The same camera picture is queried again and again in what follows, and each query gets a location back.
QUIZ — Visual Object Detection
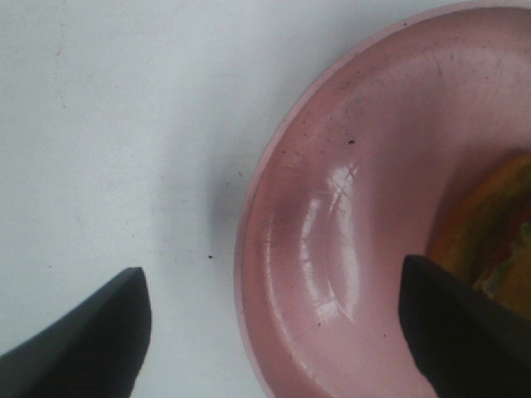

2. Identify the pink round plate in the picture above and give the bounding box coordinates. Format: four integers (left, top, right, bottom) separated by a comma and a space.
235, 1, 530, 397

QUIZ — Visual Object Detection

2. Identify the toy burger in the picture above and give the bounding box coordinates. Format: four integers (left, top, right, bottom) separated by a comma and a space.
429, 153, 530, 318

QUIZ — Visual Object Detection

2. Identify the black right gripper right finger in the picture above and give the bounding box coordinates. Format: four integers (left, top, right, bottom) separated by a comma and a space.
398, 255, 530, 397

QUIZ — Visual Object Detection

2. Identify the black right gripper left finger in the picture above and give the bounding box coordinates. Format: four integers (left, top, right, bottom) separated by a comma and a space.
1, 268, 152, 397

